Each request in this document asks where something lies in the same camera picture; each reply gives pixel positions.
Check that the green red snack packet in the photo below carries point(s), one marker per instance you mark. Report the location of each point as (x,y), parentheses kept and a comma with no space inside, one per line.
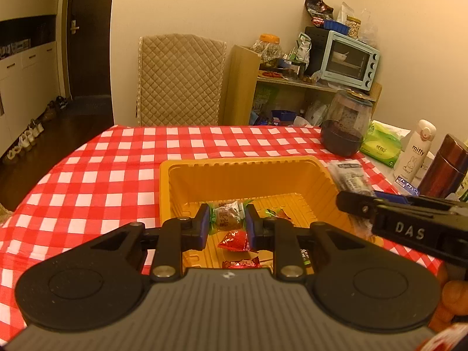
(276,214)

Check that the dark snack bag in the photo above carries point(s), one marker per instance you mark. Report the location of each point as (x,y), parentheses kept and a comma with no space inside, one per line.
(319,9)

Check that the yellow green candy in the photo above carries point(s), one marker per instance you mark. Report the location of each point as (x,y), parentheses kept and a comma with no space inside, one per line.
(227,218)

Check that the blue basket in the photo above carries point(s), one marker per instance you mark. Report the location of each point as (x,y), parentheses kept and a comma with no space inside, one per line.
(336,27)

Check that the orange plastic tray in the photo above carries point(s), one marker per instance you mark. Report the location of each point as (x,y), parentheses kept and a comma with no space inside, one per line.
(256,179)

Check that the wooden shelf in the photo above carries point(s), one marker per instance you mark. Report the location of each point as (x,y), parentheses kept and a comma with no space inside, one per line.
(239,87)

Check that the white cabinet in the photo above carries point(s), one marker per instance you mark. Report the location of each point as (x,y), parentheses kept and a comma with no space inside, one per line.
(22,80)

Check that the dark green snack packet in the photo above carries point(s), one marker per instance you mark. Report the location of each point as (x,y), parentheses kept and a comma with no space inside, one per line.
(305,257)

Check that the light blue toaster oven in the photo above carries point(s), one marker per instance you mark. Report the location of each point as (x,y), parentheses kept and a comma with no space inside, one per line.
(351,62)

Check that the glass jar with dark contents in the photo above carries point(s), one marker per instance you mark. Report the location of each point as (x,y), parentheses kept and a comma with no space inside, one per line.
(345,128)

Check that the row of shoes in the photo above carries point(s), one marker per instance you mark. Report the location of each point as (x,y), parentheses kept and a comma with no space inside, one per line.
(33,131)

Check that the clear plastic bag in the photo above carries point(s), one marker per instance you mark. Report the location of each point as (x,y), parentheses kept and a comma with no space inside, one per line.
(367,25)

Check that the brown metal thermos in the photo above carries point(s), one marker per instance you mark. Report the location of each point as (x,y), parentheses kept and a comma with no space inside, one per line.
(444,168)

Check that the beige chair back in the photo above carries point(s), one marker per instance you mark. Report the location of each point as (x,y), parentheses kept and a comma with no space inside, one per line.
(179,80)

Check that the green tissue pack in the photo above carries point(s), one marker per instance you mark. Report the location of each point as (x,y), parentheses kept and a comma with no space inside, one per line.
(380,144)

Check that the white rabbit print bottle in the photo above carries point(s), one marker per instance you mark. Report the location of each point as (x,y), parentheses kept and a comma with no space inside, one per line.
(413,153)

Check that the large red snack packet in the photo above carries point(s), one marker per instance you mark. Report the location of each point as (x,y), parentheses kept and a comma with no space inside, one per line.
(241,263)

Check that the red checked tablecloth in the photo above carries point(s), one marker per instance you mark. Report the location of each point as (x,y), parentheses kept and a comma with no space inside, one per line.
(109,175)

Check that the plastic jar with orange lid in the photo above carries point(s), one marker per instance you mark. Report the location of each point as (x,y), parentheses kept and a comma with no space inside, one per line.
(268,51)

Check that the person's right hand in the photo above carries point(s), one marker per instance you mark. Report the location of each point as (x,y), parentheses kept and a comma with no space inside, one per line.
(455,299)

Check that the small blue white box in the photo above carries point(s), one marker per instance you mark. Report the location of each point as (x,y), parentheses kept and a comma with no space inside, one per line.
(406,185)

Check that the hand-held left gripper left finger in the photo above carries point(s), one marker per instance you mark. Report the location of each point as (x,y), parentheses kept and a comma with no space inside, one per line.
(204,226)

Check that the green white bag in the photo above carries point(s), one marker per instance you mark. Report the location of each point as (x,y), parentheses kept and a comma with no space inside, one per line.
(300,47)

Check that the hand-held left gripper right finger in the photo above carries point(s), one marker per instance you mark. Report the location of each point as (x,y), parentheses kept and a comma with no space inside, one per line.
(251,226)

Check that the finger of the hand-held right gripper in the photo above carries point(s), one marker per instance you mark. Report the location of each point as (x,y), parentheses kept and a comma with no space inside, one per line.
(396,197)
(356,204)

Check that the clear grey snack packet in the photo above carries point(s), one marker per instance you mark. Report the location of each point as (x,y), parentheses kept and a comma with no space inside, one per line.
(347,175)

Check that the jar of nuts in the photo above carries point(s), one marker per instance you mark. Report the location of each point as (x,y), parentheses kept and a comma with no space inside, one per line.
(353,27)

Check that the dark door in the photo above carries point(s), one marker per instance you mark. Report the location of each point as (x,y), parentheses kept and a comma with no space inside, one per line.
(87,36)

